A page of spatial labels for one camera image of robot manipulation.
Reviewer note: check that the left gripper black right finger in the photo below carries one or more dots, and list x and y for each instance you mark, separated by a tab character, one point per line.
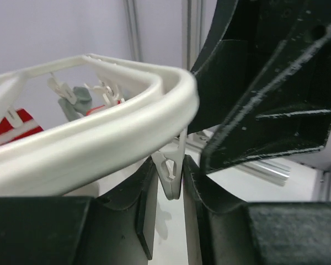
223	229

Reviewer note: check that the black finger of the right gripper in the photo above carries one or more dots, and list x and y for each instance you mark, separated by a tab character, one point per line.
286	109
242	38

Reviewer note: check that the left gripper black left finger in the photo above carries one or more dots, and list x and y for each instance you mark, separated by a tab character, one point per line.
115	228

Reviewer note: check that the white hanger clip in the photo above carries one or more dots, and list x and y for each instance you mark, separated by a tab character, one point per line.
169	166

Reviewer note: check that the white plastic clip hanger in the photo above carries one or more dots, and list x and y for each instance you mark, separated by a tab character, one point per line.
67	157

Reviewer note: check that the grey sock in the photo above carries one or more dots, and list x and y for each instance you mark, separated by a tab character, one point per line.
103	107
82	106

